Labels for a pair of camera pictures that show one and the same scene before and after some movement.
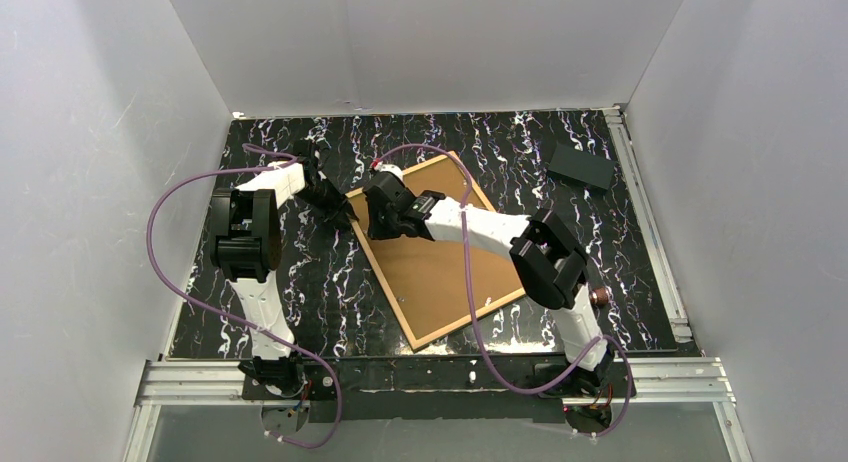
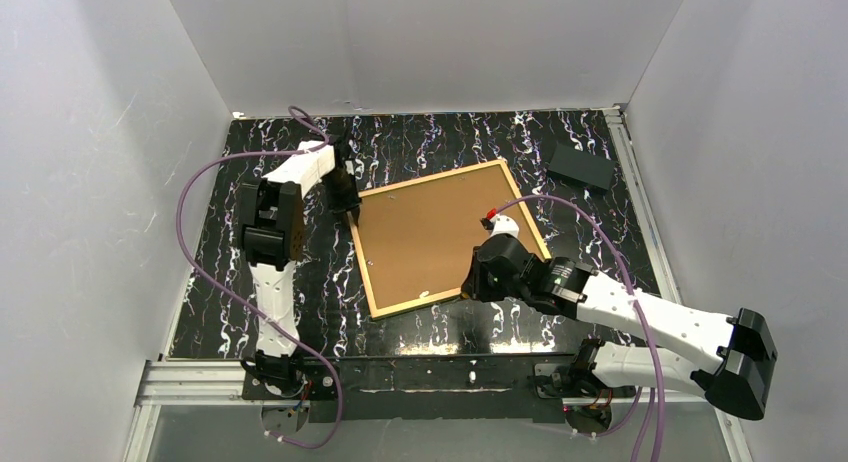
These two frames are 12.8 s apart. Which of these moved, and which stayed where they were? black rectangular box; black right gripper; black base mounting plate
Moved: black right gripper
Stayed: black rectangular box; black base mounting plate
